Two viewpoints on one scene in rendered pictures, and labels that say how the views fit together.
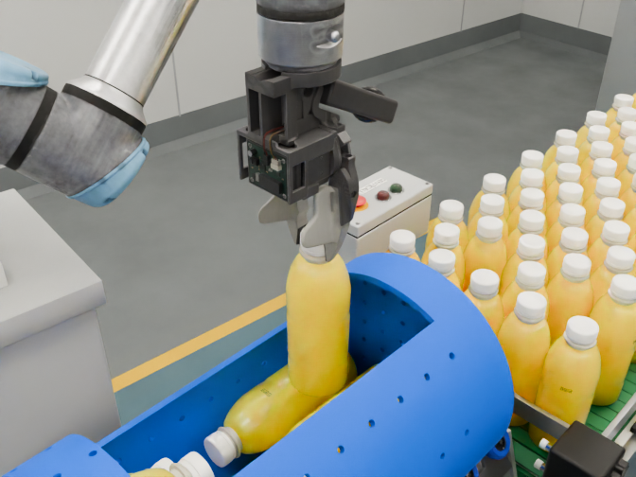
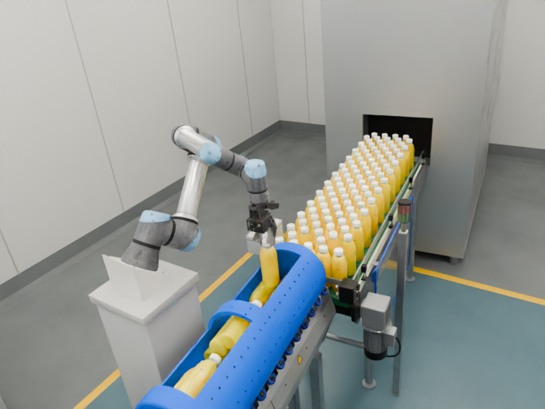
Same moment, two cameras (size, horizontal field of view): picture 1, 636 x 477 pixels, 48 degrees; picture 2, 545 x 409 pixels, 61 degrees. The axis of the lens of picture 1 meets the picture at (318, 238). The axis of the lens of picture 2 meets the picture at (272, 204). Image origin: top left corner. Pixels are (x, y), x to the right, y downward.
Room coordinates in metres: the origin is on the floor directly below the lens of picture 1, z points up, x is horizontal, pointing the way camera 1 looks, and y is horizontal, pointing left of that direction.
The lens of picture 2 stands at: (-0.91, 0.36, 2.30)
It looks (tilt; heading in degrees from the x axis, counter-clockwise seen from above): 28 degrees down; 345
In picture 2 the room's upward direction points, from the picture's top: 6 degrees counter-clockwise
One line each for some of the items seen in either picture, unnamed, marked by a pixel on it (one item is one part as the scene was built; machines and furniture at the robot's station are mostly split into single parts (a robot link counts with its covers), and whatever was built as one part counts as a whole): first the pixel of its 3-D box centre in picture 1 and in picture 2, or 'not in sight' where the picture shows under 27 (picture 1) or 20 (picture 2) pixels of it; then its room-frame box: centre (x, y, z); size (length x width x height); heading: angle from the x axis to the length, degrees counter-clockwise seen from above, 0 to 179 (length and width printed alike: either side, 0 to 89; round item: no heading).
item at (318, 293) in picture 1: (318, 315); (269, 263); (0.62, 0.00, 1.19); 0.07 x 0.07 x 0.19
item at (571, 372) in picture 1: (566, 388); (339, 270); (0.69, -0.34, 1.00); 0.07 x 0.07 x 0.19
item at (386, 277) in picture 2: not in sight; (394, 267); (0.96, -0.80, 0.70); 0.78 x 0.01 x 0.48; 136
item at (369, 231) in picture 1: (373, 218); (265, 235); (1.05, -0.10, 1.05); 0.20 x 0.10 x 0.10; 136
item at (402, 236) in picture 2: not in sight; (399, 320); (0.72, -0.69, 0.55); 0.04 x 0.04 x 1.10; 46
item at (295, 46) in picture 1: (303, 37); (259, 195); (0.60, 0.01, 1.51); 0.08 x 0.08 x 0.05
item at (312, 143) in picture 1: (296, 124); (259, 214); (0.60, 0.02, 1.43); 0.09 x 0.08 x 0.12; 136
